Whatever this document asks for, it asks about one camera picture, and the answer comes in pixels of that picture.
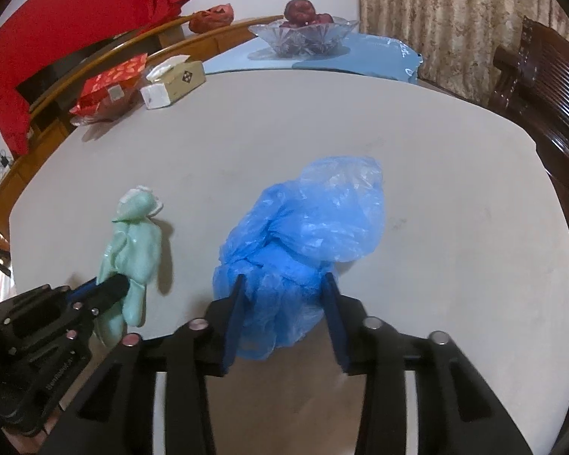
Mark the glass fruit bowl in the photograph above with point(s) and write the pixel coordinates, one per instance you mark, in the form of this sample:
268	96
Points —
303	38

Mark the beige patterned curtain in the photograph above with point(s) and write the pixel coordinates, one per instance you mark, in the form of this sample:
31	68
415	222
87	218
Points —
455	23

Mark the beige tissue box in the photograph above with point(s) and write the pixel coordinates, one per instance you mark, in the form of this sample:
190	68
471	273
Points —
182	76

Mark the red patterned gift packet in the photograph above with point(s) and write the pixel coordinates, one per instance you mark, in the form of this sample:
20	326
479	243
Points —
109	85

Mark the green plastic bag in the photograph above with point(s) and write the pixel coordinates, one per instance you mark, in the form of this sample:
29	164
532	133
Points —
132	246

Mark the red apples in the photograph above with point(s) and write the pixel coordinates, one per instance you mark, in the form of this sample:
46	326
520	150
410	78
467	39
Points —
303	12

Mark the small white box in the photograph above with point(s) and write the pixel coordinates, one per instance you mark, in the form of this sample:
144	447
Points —
157	95

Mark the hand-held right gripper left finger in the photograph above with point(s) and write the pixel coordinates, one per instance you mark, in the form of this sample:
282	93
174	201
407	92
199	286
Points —
232	327

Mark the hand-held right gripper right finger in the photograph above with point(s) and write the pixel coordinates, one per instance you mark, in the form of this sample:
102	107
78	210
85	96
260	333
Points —
334	322

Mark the red cloth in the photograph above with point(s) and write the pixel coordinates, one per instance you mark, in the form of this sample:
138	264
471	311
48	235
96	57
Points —
76	9

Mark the dark wooden chair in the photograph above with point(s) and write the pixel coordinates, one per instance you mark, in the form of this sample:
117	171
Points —
540	85

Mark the curved wooden bench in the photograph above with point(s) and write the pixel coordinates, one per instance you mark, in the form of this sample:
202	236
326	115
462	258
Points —
52	132

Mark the blue plastic bag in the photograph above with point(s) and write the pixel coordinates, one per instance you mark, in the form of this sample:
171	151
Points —
303	237

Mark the light blue table mat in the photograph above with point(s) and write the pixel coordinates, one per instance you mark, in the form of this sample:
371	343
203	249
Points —
370	57

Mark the red bag on bench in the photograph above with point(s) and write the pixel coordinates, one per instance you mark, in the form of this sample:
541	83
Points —
211	18

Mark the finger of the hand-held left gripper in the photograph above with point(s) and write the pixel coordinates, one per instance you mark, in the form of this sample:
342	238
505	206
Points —
84	290
111	290

